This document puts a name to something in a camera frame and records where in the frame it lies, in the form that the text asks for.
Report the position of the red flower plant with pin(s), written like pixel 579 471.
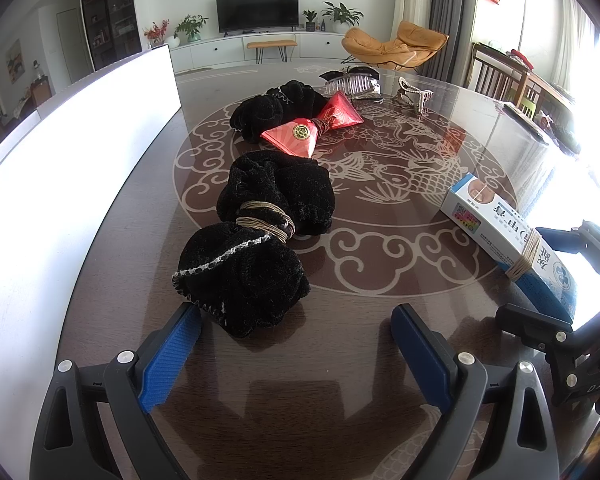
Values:
pixel 156 32

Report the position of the wooden bench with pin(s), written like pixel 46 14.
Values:
pixel 272 44

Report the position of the metal hair clip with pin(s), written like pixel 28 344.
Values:
pixel 420 100

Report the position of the clear claw hair clip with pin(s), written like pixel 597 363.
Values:
pixel 355 85

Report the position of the grey curtain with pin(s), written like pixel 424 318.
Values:
pixel 450 15

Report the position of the large green potted plant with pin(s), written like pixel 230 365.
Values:
pixel 342 15

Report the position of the white television cabinet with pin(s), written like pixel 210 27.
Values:
pixel 215 52

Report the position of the white sheer curtain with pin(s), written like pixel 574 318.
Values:
pixel 575 40

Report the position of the brown patterned desktop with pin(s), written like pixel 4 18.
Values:
pixel 330 360

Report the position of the wooden sideboard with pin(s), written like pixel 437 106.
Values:
pixel 40 92

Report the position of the black television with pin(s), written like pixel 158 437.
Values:
pixel 257 10

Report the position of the round white vase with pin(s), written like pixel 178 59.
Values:
pixel 172 41

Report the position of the small potted plant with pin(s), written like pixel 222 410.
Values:
pixel 309 17

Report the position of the orange lounge chair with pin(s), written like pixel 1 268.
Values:
pixel 390 47

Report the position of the red cloth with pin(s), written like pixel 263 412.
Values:
pixel 519 59

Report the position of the blue white toothpaste box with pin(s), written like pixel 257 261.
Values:
pixel 490 220

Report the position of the framed wall picture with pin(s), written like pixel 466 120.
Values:
pixel 14 60

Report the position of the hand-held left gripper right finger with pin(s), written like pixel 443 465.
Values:
pixel 422 355

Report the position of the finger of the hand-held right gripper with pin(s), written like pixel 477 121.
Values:
pixel 570 241
pixel 535 327

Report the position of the wooden dining chair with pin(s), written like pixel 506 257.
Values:
pixel 495 77

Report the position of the bushy green potted plant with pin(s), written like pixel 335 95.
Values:
pixel 191 25

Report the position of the black remote control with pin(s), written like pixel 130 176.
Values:
pixel 525 122

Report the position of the dark display cabinet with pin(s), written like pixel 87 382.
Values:
pixel 110 15

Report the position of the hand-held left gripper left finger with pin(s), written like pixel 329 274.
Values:
pixel 172 355

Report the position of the white partition board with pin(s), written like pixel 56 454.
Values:
pixel 55 185

